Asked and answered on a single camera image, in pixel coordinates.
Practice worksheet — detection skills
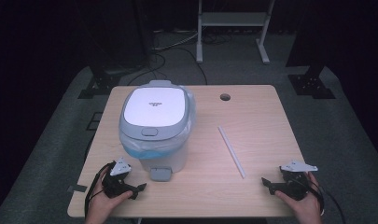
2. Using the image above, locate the black stand base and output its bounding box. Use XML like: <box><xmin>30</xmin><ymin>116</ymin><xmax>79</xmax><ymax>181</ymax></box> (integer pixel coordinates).
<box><xmin>77</xmin><ymin>65</ymin><xmax>147</xmax><ymax>100</ymax></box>
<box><xmin>287</xmin><ymin>64</ymin><xmax>337</xmax><ymax>100</ymax></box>

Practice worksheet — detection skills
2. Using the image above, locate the person's left hand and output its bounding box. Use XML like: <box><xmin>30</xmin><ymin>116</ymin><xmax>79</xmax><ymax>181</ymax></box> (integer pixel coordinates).
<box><xmin>84</xmin><ymin>173</ymin><xmax>133</xmax><ymax>224</ymax></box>

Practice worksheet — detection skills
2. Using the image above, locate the dark tape strip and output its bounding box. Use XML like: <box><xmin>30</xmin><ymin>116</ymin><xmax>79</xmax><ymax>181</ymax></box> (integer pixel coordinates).
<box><xmin>66</xmin><ymin>184</ymin><xmax>89</xmax><ymax>193</ymax></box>

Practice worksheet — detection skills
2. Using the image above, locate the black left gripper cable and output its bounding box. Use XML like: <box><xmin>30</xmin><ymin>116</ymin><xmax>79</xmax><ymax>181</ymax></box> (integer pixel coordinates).
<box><xmin>84</xmin><ymin>161</ymin><xmax>116</xmax><ymax>218</ymax></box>

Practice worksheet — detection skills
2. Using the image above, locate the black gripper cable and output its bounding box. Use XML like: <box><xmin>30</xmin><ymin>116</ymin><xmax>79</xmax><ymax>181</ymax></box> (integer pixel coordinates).
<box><xmin>307</xmin><ymin>178</ymin><xmax>347</xmax><ymax>224</ymax></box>
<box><xmin>84</xmin><ymin>161</ymin><xmax>116</xmax><ymax>218</ymax></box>

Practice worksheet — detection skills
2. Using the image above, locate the grey floor cable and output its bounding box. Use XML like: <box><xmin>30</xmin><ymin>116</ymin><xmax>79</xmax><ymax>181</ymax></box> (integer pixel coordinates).
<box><xmin>152</xmin><ymin>31</ymin><xmax>200</xmax><ymax>52</ymax></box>

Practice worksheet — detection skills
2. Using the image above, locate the white metal stand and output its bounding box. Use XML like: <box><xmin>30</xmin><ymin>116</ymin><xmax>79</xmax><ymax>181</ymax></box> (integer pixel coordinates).
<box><xmin>195</xmin><ymin>0</ymin><xmax>276</xmax><ymax>65</ymax></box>

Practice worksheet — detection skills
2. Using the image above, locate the black floor cable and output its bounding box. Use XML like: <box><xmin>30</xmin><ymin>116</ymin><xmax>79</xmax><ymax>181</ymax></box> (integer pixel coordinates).
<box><xmin>126</xmin><ymin>51</ymin><xmax>166</xmax><ymax>87</ymax></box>
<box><xmin>175</xmin><ymin>46</ymin><xmax>208</xmax><ymax>86</ymax></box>

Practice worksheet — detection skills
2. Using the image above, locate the person's right hand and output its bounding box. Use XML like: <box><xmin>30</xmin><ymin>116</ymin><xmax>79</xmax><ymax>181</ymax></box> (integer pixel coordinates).
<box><xmin>274</xmin><ymin>172</ymin><xmax>324</xmax><ymax>224</ymax></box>

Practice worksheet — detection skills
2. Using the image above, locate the white drinking straw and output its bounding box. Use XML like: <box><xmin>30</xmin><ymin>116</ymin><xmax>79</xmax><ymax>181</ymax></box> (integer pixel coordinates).
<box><xmin>217</xmin><ymin>125</ymin><xmax>246</xmax><ymax>179</ymax></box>

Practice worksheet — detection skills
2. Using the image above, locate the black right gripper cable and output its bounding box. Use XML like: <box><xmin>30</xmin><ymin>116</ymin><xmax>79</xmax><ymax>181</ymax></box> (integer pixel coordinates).
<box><xmin>307</xmin><ymin>178</ymin><xmax>347</xmax><ymax>224</ymax></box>

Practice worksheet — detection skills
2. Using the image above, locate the white grey pedal trash can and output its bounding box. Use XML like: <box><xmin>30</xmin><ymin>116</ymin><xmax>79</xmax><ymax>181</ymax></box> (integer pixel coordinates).
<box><xmin>119</xmin><ymin>79</ymin><xmax>197</xmax><ymax>183</ymax></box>

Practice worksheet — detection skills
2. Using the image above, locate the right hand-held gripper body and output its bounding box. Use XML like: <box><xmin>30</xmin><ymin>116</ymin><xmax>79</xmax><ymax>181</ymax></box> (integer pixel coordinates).
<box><xmin>272</xmin><ymin>160</ymin><xmax>319</xmax><ymax>202</ymax></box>

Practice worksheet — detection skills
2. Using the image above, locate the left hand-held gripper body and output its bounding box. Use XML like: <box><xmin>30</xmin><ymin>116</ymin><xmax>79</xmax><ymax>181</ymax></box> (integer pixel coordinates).
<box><xmin>101</xmin><ymin>156</ymin><xmax>138</xmax><ymax>200</ymax></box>

